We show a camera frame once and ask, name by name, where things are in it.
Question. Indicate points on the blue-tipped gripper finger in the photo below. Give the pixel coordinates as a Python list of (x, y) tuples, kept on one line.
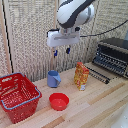
[(55, 52), (68, 50)]

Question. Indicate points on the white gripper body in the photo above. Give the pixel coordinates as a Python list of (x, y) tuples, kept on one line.
[(62, 37)]

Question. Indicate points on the blue plastic cup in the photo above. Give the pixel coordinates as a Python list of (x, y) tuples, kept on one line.
[(53, 78)]

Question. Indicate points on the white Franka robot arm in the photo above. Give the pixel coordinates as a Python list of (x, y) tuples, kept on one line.
[(72, 13)]

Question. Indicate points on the orange yellow snack bag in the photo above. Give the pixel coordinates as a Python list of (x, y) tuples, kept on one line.
[(81, 76)]

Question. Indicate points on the black oven rack tray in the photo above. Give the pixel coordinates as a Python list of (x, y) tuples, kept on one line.
[(97, 75)]

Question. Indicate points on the black toaster oven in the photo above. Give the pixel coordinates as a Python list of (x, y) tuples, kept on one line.
[(112, 55)]

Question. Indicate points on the red plastic bowl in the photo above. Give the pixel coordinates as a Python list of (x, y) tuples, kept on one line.
[(59, 101)]

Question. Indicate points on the red plastic shopping basket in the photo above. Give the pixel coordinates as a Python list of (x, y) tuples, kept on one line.
[(17, 96)]

